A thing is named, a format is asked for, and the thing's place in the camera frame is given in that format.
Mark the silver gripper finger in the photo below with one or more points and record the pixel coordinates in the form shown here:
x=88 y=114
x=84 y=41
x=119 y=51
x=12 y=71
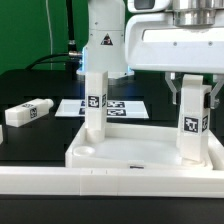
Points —
x=173 y=80
x=211 y=100

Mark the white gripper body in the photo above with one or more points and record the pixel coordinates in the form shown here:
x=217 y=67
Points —
x=154 y=43

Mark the white desk top tray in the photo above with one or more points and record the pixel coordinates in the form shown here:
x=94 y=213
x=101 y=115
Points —
x=129 y=146

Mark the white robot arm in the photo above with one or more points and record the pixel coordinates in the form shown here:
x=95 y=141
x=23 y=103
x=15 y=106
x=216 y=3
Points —
x=105 y=49

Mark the white marker sheet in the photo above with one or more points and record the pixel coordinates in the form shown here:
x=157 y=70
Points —
x=115 y=109

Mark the white L-shaped fence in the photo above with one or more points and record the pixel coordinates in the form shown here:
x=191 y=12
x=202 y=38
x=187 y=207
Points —
x=28 y=180

